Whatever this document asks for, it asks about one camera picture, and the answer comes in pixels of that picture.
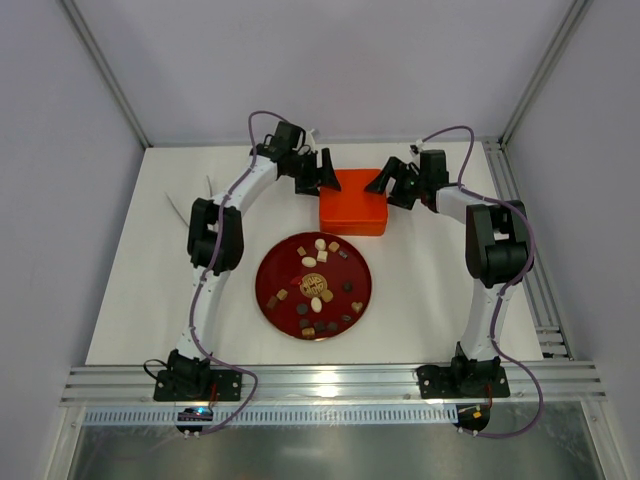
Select dark square chocolate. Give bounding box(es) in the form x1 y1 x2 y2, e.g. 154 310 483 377
313 321 326 333

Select slotted cable duct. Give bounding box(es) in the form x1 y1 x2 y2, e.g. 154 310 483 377
83 403 457 428

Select controller board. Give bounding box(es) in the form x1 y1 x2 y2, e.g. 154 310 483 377
456 404 491 433
177 407 213 422

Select orange chocolate box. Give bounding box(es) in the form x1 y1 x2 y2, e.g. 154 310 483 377
319 220 387 237

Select tan fluted cup chocolate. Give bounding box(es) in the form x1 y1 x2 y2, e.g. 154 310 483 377
320 290 334 302

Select white oval swirl chocolate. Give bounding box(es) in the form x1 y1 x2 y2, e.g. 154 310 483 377
310 297 322 313

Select aluminium front rail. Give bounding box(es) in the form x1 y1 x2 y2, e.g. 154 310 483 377
59 360 606 407

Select orange box lid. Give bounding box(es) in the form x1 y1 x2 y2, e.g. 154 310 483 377
319 168 388 224

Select right side aluminium rail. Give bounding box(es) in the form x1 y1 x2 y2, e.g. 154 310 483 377
482 139 576 361

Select round red plate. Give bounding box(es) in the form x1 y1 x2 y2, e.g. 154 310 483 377
254 232 373 341

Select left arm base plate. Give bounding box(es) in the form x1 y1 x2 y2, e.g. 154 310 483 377
153 369 242 402

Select right corner frame post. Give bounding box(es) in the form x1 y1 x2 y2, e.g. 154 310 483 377
498 0 593 148

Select left controller board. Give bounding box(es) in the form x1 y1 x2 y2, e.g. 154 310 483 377
177 407 213 422

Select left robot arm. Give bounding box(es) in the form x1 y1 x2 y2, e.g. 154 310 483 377
154 120 341 401

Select aluminium rail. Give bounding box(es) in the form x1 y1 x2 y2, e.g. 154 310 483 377
482 139 576 361
59 360 606 407

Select right controller board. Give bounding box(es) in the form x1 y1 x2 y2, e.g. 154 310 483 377
456 404 491 433

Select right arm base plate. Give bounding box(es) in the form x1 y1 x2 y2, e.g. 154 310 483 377
416 365 511 399

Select left corner frame post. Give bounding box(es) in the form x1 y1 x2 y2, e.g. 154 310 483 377
57 0 152 149

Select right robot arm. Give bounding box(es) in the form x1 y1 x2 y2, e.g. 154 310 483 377
365 150 534 399

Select corner frame post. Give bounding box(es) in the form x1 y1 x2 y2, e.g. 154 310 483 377
57 0 152 149
498 0 593 148

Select metal tongs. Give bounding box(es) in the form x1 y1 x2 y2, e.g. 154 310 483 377
163 174 214 228

